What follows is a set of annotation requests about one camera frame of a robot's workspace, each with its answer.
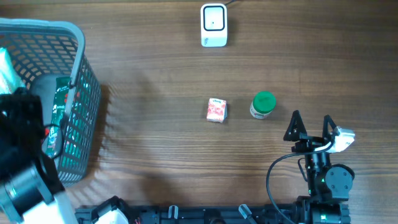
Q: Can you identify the red white tissue pack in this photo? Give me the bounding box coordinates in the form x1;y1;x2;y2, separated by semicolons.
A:
206;98;227;123

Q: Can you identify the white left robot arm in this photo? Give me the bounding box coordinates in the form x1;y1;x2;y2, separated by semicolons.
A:
1;87;130;224

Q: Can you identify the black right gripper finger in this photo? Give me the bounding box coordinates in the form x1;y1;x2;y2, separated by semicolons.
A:
322;115;336;138
283;110;308;141

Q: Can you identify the white barcode scanner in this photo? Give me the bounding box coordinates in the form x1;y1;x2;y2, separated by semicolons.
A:
200;3;228;47

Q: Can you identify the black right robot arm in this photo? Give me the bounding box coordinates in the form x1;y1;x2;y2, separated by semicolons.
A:
284;110;355;224

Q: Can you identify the green lid jar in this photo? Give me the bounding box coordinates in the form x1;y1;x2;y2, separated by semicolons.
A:
250;91;276;119

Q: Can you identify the grey plastic basket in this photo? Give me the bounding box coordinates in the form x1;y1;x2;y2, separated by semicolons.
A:
1;18;101;187

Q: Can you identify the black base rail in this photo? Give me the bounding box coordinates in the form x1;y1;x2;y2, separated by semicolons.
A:
73;203;351;224

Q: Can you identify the light green wipes pack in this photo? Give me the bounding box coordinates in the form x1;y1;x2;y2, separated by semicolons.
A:
1;48;25;95

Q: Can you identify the green 3M gloves packet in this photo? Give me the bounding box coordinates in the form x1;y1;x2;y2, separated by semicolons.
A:
45;76;94;169

